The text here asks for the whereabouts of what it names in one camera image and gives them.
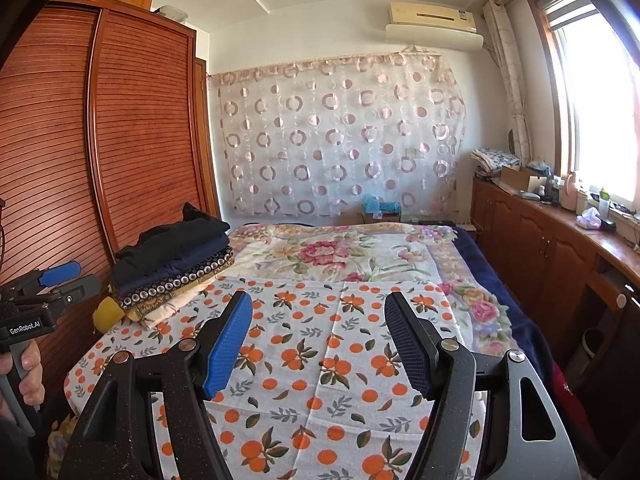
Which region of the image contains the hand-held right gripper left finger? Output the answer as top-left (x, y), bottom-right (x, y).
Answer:
top-left (60, 291), bottom-right (253, 480)

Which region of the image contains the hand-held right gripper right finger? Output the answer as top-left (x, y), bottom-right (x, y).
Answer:
top-left (384, 291), bottom-right (583, 480)

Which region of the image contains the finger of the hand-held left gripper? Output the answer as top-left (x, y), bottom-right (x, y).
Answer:
top-left (22, 261), bottom-right (83, 290)
top-left (52, 274), bottom-right (102, 307)

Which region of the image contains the black t-shirt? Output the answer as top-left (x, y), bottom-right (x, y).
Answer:
top-left (111, 202), bottom-right (231, 281)

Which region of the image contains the person's left hand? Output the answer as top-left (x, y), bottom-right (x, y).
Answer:
top-left (0, 337), bottom-right (46, 411)

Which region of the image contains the folded yellow cloth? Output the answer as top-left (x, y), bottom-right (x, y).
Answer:
top-left (92, 295), bottom-right (151, 333)

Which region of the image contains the folded beige cloth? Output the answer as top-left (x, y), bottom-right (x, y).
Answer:
top-left (132, 280), bottom-right (216, 331)

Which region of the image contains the folded dark patterned cloth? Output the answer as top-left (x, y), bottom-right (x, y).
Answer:
top-left (112, 252), bottom-right (235, 311)

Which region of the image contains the folded navy cloth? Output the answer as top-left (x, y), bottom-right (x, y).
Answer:
top-left (120, 240), bottom-right (233, 286)

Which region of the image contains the orange-print bed sheet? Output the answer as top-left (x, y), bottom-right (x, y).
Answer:
top-left (65, 277), bottom-right (488, 480)

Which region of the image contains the navy bedspread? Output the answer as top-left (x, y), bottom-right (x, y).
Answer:
top-left (452, 225), bottom-right (556, 391)

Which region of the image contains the floral blanket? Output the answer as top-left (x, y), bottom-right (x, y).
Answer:
top-left (225, 222), bottom-right (511, 356)

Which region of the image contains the blue tissue pack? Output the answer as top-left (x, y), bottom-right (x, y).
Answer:
top-left (361, 192), bottom-right (403, 216)

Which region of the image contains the red cloth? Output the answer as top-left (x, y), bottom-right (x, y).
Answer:
top-left (550, 360), bottom-right (576, 411)

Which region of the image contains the long wooden cabinet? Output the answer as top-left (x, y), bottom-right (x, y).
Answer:
top-left (470, 175), bottom-right (640, 361)

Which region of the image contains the wooden slatted wardrobe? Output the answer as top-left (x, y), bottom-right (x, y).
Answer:
top-left (0, 0), bottom-right (221, 411)

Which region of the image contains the grey trash bin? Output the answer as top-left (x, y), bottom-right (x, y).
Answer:
top-left (565, 327), bottom-right (608, 386)

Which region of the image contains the cardboard box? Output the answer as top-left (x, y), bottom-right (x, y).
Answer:
top-left (500, 165), bottom-right (543, 191)

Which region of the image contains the stack of folded fabrics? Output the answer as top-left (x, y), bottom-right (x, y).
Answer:
top-left (470, 147), bottom-right (521, 178)

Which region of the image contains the white tissue pack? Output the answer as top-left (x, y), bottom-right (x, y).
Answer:
top-left (575, 207), bottom-right (603, 231)

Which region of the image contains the pink jug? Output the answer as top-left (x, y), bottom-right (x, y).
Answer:
top-left (559, 170), bottom-right (581, 211)

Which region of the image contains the circle-patterned sheer curtain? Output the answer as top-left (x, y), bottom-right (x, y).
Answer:
top-left (210, 52), bottom-right (466, 221)

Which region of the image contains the clear storage box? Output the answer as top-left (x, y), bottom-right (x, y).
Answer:
top-left (152, 5), bottom-right (190, 25)

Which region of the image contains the beige window curtain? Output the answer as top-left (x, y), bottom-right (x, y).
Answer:
top-left (482, 0), bottom-right (532, 166)

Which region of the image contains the window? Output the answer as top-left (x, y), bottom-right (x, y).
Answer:
top-left (530, 0), bottom-right (640, 211)

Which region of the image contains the wall air conditioner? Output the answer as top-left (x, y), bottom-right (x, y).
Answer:
top-left (385, 1), bottom-right (485, 51)

